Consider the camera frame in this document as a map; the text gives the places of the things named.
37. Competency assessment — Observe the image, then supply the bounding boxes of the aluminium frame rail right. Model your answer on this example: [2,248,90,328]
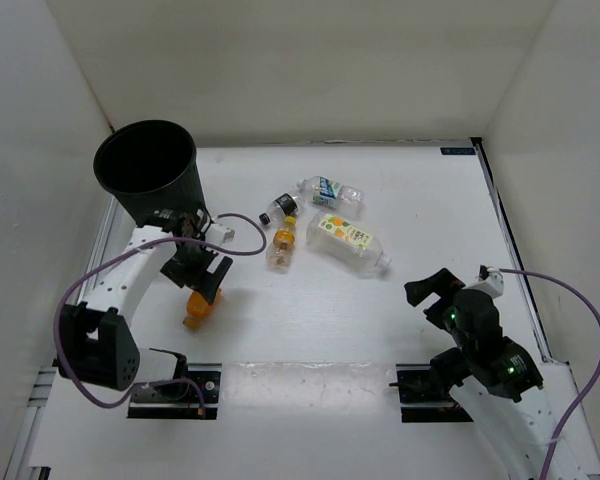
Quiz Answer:
[470,137,600,479]

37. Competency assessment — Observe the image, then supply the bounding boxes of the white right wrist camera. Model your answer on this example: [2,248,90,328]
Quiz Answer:
[467,265,504,299]

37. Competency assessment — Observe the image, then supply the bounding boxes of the aluminium frame rail left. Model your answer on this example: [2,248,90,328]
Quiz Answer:
[3,196,118,479]

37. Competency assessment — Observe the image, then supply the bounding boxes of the orange plastic bottle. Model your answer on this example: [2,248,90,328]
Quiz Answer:
[183,288,222,330]

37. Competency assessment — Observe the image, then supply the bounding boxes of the black plastic bin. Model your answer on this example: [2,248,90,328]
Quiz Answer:
[93,120,206,225]

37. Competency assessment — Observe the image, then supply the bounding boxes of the clear bottle yellow cap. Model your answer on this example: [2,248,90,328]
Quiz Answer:
[266,216,297,273]

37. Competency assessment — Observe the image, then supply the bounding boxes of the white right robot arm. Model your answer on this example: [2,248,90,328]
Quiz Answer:
[404,267,587,479]

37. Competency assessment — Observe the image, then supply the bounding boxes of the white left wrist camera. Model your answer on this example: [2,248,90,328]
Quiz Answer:
[202,221,235,246]

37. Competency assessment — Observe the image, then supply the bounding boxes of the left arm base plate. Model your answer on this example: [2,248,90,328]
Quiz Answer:
[127,364,222,421]

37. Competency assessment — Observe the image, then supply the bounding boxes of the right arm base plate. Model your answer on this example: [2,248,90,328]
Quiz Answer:
[389,364,472,424]

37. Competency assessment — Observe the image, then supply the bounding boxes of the clear bottle black label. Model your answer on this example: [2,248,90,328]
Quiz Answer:
[259,193,305,227]

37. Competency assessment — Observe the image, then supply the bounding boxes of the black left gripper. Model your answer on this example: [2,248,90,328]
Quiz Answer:
[160,238,232,304]

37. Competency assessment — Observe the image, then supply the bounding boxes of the clear bottle blue label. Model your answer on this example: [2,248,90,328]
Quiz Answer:
[296,176,364,219]

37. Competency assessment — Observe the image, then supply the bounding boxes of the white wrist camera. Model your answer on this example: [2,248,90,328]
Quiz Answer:
[202,221,235,246]
[467,265,504,299]

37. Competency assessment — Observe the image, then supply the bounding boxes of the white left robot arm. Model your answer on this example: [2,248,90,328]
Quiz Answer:
[54,211,235,408]

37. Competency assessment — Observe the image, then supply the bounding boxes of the large clear bottle orange label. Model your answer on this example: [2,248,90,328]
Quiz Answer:
[306,211,392,277]

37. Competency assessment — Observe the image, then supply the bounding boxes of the aluminium frame rail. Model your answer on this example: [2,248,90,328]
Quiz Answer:
[470,137,600,479]
[3,196,118,479]

